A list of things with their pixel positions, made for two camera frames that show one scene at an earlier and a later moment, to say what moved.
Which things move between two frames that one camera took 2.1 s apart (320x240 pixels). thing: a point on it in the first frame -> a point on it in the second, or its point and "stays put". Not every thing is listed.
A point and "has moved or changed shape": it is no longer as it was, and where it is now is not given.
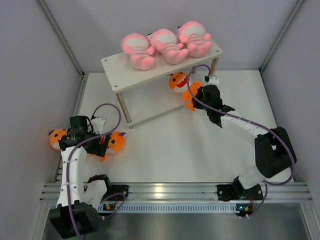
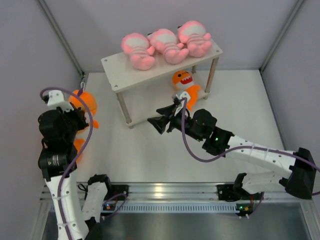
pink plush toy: x=164 y=41 stays put
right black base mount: x=236 y=192 stays put
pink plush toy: x=193 y=34 stays put
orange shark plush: x=116 y=144 -> x=87 y=99
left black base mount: x=120 y=189 stays put
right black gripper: x=197 y=104 -> x=160 y=123
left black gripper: x=99 y=149 -> x=79 y=114
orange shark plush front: x=178 y=81 has moved or changed shape
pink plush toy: x=137 y=46 stays put
